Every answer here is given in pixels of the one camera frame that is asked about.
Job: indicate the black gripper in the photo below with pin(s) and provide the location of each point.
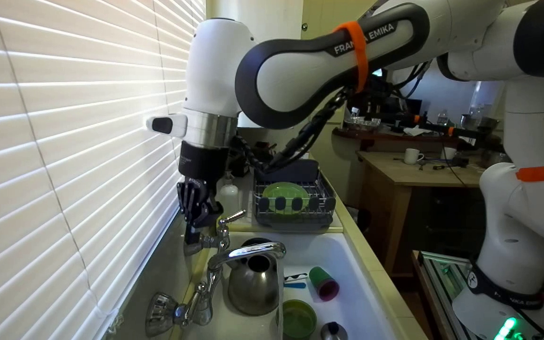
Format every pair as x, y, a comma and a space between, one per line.
202, 162

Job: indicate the aluminium robot base platform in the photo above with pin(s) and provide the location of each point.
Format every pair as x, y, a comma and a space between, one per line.
438, 270

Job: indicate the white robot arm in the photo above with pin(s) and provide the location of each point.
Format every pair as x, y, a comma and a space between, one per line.
283, 68

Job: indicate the white soap dispenser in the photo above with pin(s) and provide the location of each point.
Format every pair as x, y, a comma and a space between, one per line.
226, 198

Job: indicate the green plastic plate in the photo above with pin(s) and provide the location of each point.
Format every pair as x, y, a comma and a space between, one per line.
283, 191

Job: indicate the grey dish rack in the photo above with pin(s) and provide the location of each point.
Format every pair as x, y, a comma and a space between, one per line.
296, 172

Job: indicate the black utensil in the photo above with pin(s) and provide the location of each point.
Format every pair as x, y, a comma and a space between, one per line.
294, 276

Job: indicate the blue utensil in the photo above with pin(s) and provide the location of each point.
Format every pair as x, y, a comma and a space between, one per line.
294, 283

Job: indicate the white window blind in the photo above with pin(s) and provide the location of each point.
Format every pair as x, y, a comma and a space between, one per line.
64, 157

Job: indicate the green cup pink lid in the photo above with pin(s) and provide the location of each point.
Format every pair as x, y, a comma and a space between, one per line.
323, 283

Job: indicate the green bowl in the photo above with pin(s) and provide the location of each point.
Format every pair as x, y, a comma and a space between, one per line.
298, 321

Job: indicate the white kitchen sink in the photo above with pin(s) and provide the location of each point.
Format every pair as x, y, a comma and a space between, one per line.
353, 302

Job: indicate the small steel cup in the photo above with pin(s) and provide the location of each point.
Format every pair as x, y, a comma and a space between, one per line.
332, 330

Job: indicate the cluttered wooden counter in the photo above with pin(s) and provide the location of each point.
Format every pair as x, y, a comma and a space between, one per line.
372, 134

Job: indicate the wooden table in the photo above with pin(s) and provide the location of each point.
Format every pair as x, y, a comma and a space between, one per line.
396, 179

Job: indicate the white mug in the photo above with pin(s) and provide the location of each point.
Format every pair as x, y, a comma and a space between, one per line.
449, 153
411, 155

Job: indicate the steel wall faucet body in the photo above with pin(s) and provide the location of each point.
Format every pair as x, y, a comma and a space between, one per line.
253, 247

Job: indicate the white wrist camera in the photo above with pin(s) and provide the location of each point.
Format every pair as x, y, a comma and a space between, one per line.
160, 124

